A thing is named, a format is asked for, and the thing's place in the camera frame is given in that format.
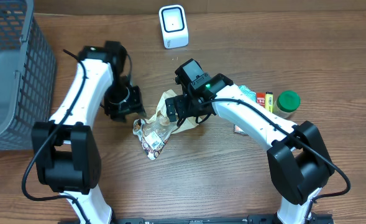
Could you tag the yellow highlighter pen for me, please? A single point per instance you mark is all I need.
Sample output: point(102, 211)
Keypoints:
point(269, 101)

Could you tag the beige snack pouch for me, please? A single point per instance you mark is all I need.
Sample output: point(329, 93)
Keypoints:
point(164, 121)

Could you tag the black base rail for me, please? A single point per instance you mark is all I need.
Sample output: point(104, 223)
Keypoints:
point(195, 221)

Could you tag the red snack stick packet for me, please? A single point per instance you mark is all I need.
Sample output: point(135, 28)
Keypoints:
point(260, 98)

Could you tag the teal plastic packet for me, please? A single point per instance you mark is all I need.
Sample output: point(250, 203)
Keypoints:
point(248, 92)

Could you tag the grey plastic mesh basket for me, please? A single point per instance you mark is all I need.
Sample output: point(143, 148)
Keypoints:
point(27, 74)

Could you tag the green lid jar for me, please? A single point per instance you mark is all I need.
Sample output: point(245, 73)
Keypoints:
point(286, 104)

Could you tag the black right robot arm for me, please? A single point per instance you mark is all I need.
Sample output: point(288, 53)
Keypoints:
point(298, 160)

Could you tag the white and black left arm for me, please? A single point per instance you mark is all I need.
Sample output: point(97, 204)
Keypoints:
point(66, 163)

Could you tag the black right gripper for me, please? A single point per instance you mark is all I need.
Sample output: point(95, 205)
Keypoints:
point(176, 106)

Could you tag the orange small snack box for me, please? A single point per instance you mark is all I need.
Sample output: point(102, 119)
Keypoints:
point(238, 130)

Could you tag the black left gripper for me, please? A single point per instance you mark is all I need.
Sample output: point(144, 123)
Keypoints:
point(124, 104)

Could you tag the white barcode scanner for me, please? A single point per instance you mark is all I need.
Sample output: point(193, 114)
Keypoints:
point(173, 26)

